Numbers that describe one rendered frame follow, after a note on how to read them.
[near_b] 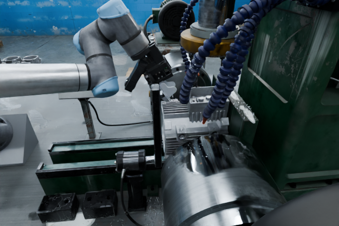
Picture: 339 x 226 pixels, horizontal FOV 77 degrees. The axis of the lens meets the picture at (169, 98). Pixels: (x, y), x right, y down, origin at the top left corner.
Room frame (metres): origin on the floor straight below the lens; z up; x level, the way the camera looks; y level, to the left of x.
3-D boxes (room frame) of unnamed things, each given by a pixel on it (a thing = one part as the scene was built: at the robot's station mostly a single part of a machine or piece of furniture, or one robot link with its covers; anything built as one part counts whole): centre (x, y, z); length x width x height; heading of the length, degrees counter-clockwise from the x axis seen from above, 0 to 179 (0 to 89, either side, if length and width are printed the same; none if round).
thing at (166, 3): (1.21, 0.01, 1.16); 0.33 x 0.26 x 0.42; 6
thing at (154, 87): (0.44, 0.03, 1.12); 0.04 x 0.03 x 0.26; 96
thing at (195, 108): (0.59, -0.12, 1.11); 0.12 x 0.11 x 0.07; 96
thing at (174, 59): (0.94, -0.05, 1.04); 0.37 x 0.25 x 0.25; 6
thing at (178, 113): (0.58, -0.08, 1.01); 0.20 x 0.19 x 0.19; 96
